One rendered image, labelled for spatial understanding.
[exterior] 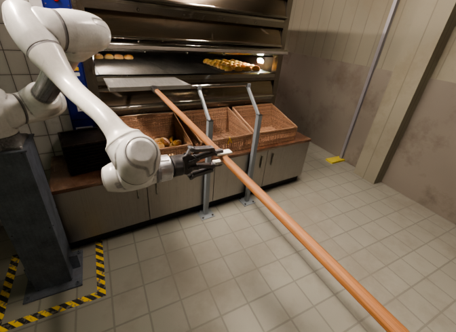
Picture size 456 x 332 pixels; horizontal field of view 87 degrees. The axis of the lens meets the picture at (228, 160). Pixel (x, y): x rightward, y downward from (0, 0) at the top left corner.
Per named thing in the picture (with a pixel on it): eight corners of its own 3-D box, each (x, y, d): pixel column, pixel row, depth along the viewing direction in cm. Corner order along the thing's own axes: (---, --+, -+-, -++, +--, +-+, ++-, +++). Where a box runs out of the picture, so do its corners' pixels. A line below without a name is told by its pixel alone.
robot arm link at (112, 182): (155, 188, 84) (161, 180, 72) (106, 199, 77) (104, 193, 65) (148, 159, 86) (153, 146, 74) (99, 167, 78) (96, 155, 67)
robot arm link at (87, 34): (4, 101, 123) (50, 94, 140) (23, 130, 125) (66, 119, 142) (43, -8, 76) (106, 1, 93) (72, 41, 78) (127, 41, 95)
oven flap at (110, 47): (93, 47, 164) (91, 50, 180) (288, 54, 249) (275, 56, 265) (92, 43, 163) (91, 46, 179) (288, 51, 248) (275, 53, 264)
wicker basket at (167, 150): (114, 146, 215) (109, 117, 202) (175, 138, 241) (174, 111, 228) (123, 173, 179) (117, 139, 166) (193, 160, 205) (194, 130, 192)
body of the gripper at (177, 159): (166, 151, 84) (191, 146, 88) (167, 172, 88) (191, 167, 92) (174, 161, 78) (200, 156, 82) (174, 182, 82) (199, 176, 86)
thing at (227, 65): (201, 62, 299) (201, 58, 297) (234, 62, 322) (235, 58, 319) (226, 71, 255) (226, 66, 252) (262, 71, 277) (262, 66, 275)
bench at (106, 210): (68, 210, 222) (51, 154, 194) (271, 161, 337) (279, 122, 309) (69, 255, 181) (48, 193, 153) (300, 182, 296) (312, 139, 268)
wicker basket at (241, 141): (178, 137, 243) (178, 111, 230) (226, 130, 271) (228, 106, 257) (199, 159, 208) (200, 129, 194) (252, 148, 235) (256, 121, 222)
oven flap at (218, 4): (82, -6, 159) (75, -41, 155) (284, 20, 245) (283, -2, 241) (83, -9, 155) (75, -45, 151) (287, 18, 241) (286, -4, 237)
